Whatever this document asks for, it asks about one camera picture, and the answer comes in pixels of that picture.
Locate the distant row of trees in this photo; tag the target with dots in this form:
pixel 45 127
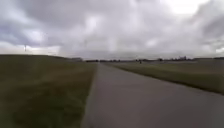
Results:
pixel 146 60

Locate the grass field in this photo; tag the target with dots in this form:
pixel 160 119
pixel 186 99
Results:
pixel 186 71
pixel 40 90

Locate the pole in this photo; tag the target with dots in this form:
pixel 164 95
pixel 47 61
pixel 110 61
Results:
pixel 25 48

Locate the grey concrete path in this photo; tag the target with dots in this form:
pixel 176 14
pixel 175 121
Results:
pixel 133 100

